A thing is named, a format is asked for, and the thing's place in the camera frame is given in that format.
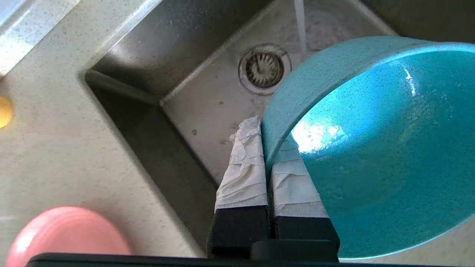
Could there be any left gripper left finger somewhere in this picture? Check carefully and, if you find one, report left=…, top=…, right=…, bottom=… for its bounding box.
left=207, top=115, right=274, bottom=258

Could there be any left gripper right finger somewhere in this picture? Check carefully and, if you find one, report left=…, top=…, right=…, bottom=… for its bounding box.
left=270, top=134, right=340, bottom=248

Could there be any teal bowl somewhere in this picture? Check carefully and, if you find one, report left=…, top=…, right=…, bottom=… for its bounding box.
left=261, top=35, right=475, bottom=260

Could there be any pink plate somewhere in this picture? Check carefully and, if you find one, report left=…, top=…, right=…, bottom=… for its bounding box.
left=6, top=207, right=132, bottom=257

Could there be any orange dish soap bottle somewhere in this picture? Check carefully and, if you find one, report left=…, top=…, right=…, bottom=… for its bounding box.
left=0, top=96, right=14, bottom=129

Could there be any round sink drain strainer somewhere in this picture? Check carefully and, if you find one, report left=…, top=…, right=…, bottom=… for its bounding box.
left=238, top=44, right=292, bottom=96

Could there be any stainless steel sink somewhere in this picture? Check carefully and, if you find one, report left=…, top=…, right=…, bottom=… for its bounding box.
left=85, top=0, right=475, bottom=257

